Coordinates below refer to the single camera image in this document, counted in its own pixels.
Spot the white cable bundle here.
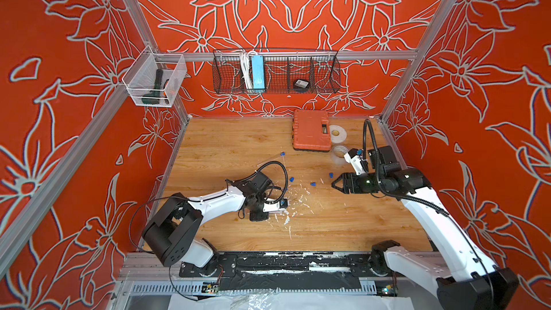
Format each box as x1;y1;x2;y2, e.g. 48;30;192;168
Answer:
240;51;253;91

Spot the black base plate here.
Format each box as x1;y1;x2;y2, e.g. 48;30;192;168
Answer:
178;251;398;297

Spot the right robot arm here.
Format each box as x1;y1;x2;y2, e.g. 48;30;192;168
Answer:
331;120;519;309

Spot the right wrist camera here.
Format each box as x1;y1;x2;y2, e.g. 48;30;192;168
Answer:
344;149;369;176

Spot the small black device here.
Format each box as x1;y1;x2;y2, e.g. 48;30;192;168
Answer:
293;79;311;92

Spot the white tape roll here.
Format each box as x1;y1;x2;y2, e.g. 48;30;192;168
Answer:
329;125;347;144

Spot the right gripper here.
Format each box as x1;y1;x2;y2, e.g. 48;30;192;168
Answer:
329;171;385;194

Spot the black wire basket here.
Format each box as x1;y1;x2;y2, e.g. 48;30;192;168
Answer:
212;48;342;95

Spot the orange tool case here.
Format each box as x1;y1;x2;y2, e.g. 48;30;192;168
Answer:
292;109;331;152

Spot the clear acrylic box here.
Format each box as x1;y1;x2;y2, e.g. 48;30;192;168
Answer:
123;46;187;108

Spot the clear tape roll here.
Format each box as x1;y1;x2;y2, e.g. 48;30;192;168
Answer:
330;145;349;165

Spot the glass test tube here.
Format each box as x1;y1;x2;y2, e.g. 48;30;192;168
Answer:
256;154;283;168

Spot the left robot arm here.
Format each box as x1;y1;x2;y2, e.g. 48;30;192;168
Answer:
131;160;289;275

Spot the dark green tool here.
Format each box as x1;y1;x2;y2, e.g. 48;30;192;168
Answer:
142;69;163;105

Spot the light blue box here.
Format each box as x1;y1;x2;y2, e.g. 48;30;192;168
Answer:
251;55;265;93

